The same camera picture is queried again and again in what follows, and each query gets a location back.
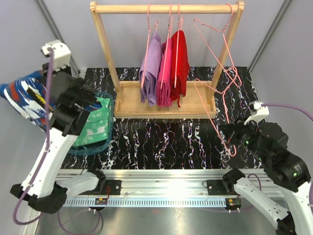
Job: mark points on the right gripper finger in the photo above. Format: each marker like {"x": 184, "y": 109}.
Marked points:
{"x": 229, "y": 130}
{"x": 234, "y": 141}

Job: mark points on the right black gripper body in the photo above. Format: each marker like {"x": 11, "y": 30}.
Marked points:
{"x": 234, "y": 134}

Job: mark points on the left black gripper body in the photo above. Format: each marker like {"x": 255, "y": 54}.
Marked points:
{"x": 79, "y": 91}

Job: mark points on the green white trousers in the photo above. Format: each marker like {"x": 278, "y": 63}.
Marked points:
{"x": 96, "y": 128}

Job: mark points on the pink wire hanger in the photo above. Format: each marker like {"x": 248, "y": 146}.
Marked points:
{"x": 218, "y": 38}

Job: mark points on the blue patterned trousers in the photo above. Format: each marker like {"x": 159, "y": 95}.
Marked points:
{"x": 26, "y": 95}

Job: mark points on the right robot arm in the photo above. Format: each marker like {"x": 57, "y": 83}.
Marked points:
{"x": 268, "y": 143}

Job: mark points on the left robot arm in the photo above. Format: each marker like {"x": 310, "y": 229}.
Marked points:
{"x": 41, "y": 189}

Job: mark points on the lilac folded trousers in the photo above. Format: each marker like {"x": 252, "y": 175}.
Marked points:
{"x": 149, "y": 70}

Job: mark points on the pink folded trousers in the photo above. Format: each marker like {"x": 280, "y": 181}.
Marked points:
{"x": 163, "y": 87}

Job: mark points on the pink hanger with lilac trousers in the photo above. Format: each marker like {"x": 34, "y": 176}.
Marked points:
{"x": 155, "y": 26}

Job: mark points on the red folded trousers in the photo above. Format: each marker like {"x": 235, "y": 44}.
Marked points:
{"x": 179, "y": 67}

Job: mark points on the pink hanger with red trousers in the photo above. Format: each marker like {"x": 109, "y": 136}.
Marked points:
{"x": 178, "y": 29}

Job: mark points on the black marble pattern mat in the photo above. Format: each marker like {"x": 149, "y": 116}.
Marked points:
{"x": 176, "y": 143}

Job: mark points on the wooden clothes rack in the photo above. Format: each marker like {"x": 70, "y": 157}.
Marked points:
{"x": 199, "y": 101}

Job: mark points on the transparent blue plastic bin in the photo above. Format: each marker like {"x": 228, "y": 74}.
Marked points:
{"x": 98, "y": 146}

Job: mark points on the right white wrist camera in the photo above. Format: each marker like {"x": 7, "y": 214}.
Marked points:
{"x": 258, "y": 114}

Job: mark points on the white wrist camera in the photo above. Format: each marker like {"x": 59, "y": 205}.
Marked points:
{"x": 258, "y": 114}
{"x": 61, "y": 54}

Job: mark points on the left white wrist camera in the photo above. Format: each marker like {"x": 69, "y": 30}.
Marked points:
{"x": 61, "y": 54}

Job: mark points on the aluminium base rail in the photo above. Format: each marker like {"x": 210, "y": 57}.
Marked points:
{"x": 157, "y": 188}

